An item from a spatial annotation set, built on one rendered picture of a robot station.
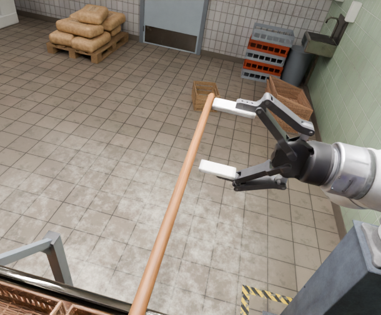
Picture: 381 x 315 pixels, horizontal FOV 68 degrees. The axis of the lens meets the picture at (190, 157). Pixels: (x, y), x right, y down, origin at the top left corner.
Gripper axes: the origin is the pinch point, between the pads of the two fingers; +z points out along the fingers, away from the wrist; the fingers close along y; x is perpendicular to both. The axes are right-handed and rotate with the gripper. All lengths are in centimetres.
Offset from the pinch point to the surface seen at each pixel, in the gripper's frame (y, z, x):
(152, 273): 28.5, 5.6, -12.4
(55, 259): 63, 42, 1
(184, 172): 28.7, 6.2, 20.5
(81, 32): 112, 224, 343
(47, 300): 77, 42, -7
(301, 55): 97, -92, 406
